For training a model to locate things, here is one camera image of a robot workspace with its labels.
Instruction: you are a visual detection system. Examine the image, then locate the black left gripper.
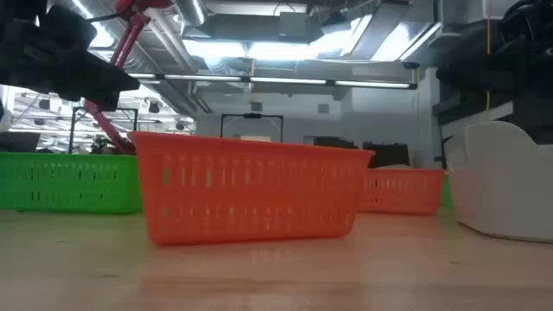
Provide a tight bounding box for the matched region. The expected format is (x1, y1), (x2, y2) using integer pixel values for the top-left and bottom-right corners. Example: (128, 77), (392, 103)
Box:
(0, 21), (141, 112)

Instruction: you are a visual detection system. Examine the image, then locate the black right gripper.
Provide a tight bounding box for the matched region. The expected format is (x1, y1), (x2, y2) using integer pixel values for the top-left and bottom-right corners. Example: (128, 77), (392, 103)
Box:
(435, 24), (553, 94)

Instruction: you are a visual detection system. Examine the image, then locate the green plastic basket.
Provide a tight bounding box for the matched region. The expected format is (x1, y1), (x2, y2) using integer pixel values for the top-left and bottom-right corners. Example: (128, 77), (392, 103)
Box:
(0, 151), (143, 216)
(440, 175), (454, 208)

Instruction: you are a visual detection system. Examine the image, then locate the orange plastic basket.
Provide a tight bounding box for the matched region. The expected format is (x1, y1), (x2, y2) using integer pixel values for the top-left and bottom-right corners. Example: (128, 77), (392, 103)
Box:
(128, 130), (376, 247)
(358, 167), (446, 216)

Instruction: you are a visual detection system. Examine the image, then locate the red desk lamp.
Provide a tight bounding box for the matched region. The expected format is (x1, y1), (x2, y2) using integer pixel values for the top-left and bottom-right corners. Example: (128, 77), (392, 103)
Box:
(84, 0), (174, 156)

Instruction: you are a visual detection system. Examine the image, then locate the dark monitor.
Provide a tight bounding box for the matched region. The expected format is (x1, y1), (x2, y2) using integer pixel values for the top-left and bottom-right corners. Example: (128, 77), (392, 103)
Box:
(362, 141), (411, 169)

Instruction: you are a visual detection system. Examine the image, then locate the grey plastic bin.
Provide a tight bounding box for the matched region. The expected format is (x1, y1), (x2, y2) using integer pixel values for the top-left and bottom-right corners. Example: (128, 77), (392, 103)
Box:
(443, 120), (553, 244)

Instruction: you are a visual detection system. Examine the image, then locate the long ceiling light bar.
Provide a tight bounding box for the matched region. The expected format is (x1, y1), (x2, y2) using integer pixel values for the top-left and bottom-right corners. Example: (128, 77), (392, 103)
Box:
(128, 72), (419, 91)

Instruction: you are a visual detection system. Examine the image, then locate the black metal frame stand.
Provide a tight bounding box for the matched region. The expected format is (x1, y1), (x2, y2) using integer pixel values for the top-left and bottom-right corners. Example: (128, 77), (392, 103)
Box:
(219, 112), (285, 140)

